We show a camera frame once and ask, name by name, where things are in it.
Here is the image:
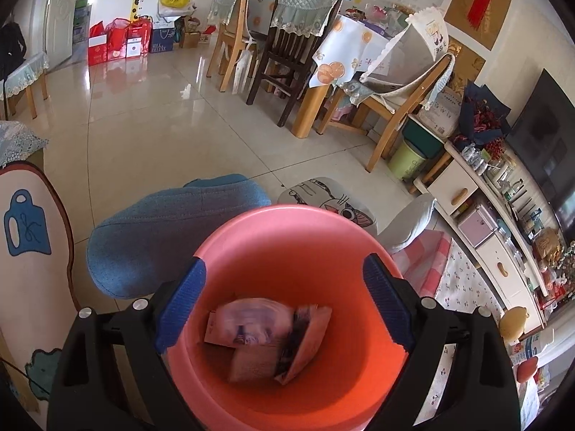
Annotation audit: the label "crushed white blue milk carton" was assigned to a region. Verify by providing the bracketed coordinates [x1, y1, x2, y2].
[204, 298, 294, 347]

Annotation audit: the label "pink plastic bucket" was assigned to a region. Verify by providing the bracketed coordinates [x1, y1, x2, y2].
[167, 205, 406, 430]

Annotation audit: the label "green trash bin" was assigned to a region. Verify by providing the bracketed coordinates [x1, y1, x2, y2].
[388, 139, 427, 181]

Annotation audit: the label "red apple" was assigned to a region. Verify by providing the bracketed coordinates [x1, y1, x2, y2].
[516, 356, 538, 383]

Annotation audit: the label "white milk bottle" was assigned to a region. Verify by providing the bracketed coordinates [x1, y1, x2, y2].
[509, 329, 555, 365]

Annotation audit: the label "yellow pear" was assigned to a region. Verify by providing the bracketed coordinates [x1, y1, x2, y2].
[499, 306, 529, 343]

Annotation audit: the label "blue trouser knee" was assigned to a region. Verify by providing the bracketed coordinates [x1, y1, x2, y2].
[86, 174, 272, 299]

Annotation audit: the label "cherry print tablecloth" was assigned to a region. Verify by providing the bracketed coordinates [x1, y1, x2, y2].
[383, 230, 540, 430]

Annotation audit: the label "pink storage box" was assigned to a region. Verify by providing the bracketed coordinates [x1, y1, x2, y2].
[457, 203, 498, 247]

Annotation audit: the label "blue white stool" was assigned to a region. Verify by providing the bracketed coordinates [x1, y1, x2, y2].
[376, 193, 437, 254]

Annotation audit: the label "white tv cabinet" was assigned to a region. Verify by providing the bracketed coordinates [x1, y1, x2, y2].
[413, 141, 548, 334]

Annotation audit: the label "cat print floor mat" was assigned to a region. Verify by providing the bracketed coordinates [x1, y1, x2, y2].
[277, 177, 378, 236]

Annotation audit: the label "black flat television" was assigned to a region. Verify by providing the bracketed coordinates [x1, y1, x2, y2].
[506, 70, 575, 242]

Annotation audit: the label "dark flower bouquet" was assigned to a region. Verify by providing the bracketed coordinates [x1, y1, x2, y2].
[450, 81, 511, 152]

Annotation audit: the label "light wooden chair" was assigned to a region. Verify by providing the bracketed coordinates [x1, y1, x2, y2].
[317, 52, 456, 172]

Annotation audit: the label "red gift bags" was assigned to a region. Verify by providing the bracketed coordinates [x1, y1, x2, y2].
[88, 17, 153, 66]

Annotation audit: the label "dining table orange print cloth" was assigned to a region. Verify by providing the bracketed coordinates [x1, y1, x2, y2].
[291, 13, 392, 139]

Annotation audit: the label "dark wooden chair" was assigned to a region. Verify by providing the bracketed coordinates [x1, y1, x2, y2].
[247, 0, 343, 128]

